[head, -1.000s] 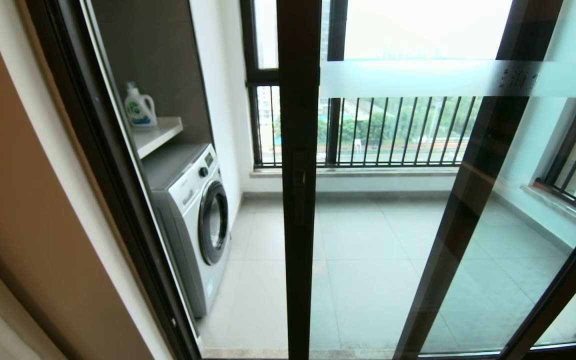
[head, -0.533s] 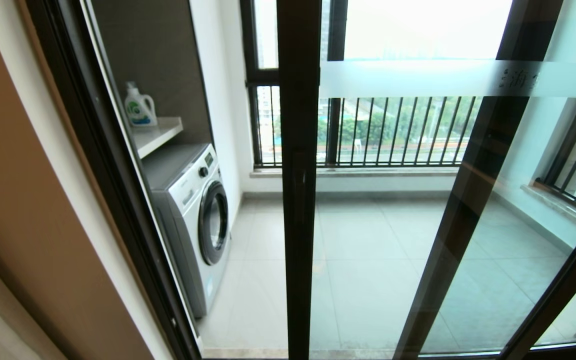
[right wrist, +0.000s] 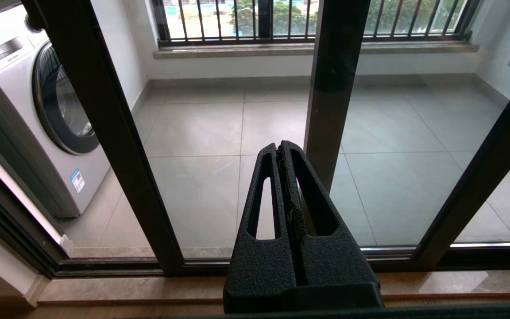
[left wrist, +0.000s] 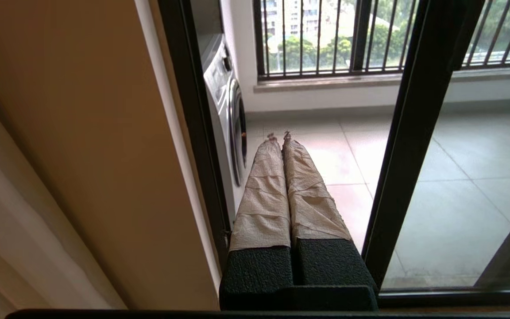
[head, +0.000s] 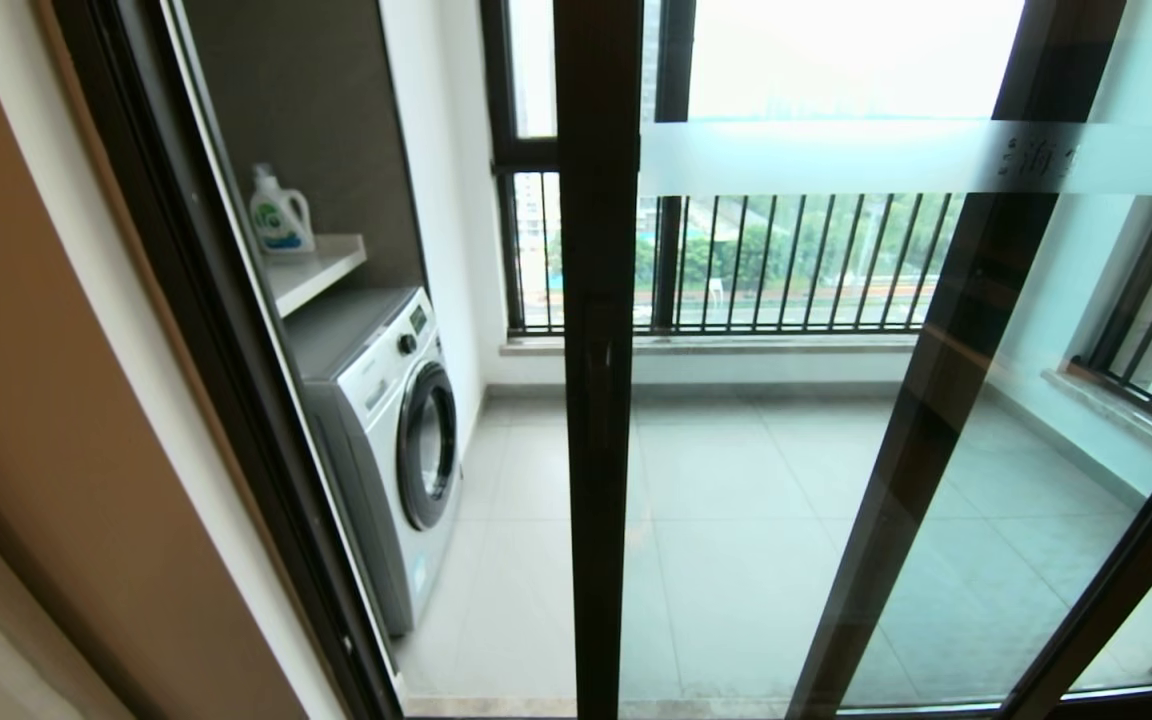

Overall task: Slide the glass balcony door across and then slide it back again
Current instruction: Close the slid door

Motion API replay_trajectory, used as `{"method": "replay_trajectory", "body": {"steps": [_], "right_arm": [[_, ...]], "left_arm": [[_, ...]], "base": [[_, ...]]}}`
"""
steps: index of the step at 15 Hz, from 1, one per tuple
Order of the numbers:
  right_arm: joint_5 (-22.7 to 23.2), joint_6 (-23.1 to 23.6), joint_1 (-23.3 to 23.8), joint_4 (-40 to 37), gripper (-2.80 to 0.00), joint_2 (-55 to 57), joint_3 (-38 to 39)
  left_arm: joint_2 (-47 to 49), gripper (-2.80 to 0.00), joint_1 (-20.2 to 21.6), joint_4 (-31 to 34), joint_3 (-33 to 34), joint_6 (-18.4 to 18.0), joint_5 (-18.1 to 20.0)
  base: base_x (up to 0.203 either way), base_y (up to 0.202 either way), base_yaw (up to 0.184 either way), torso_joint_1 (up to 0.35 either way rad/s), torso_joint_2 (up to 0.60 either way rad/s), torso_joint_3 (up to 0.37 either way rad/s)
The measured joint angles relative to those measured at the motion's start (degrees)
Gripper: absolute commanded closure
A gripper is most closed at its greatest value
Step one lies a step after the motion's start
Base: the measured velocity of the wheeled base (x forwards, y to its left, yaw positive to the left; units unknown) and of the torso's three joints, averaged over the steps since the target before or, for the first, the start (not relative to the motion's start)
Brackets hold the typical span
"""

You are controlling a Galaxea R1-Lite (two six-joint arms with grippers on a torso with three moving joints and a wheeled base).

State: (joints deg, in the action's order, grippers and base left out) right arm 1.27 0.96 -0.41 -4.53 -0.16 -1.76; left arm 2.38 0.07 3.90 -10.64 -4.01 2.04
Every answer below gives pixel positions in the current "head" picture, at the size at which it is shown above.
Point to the long stone window sill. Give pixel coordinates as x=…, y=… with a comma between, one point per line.
x=736, y=346

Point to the silver front-load washing machine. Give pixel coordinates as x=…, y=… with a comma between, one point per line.
x=376, y=400

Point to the long black window railing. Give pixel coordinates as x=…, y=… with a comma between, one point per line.
x=786, y=326

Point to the white shelf board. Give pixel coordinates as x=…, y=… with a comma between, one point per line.
x=316, y=270

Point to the grey high-rise building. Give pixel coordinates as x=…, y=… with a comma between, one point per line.
x=648, y=60

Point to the white detergent bottle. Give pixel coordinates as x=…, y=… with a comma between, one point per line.
x=281, y=225

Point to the dark brown niche panel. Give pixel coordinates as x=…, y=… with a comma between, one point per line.
x=296, y=80

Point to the short stone window sill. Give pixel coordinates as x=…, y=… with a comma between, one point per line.
x=1116, y=410

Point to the short black window railing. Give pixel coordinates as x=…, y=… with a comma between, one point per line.
x=1136, y=290

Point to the black window frame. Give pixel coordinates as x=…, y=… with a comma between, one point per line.
x=674, y=60

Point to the dark outer door frame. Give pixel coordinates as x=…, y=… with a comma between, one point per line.
x=156, y=200

